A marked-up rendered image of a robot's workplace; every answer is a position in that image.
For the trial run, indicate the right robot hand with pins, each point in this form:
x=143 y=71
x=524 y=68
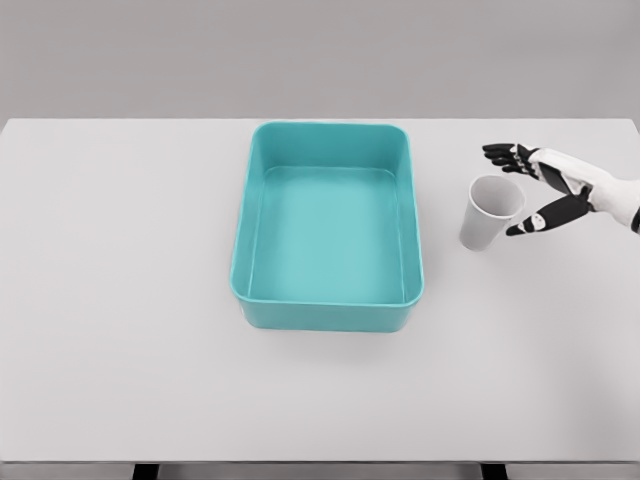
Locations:
x=560 y=167

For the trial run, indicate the white paper cup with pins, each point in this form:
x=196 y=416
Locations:
x=487 y=215

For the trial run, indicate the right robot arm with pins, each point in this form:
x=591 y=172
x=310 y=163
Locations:
x=625 y=197

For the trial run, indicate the teal plastic basket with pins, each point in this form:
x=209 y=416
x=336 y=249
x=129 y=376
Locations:
x=327 y=230

